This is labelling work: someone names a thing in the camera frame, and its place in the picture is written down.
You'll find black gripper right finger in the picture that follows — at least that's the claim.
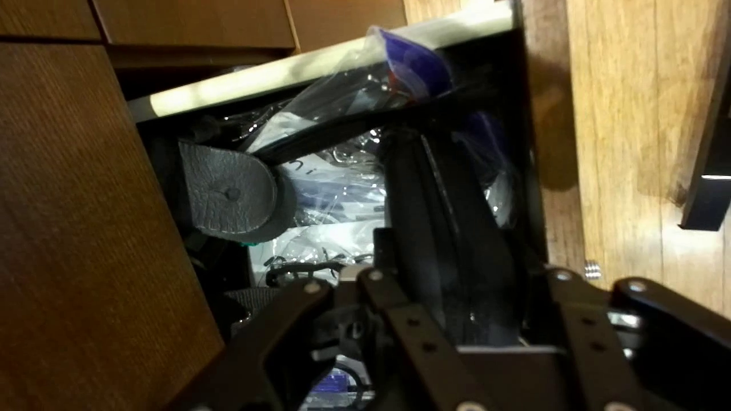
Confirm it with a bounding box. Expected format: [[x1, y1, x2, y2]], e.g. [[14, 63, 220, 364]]
[[542, 265, 731, 411]]

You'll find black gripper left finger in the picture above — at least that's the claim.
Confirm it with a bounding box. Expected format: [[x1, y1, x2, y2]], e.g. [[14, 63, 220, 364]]
[[172, 265, 489, 411]]

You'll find clear plastic bag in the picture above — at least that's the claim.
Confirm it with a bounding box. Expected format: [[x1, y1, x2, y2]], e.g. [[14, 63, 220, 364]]
[[249, 127, 393, 286]]

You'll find blue plastic zip bag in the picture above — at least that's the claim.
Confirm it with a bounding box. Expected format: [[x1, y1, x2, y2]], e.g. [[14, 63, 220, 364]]
[[365, 23, 522, 227]]

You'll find open wooden drawer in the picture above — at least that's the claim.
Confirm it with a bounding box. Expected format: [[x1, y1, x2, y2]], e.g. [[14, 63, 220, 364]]
[[126, 3, 606, 411]]

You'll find black metal stand leg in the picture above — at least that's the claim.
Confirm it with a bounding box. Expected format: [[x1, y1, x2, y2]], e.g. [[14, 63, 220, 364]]
[[678, 44, 731, 233]]

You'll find dark wooden shelf unit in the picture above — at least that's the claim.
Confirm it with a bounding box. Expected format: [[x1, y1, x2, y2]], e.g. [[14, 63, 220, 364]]
[[0, 0, 408, 411]]

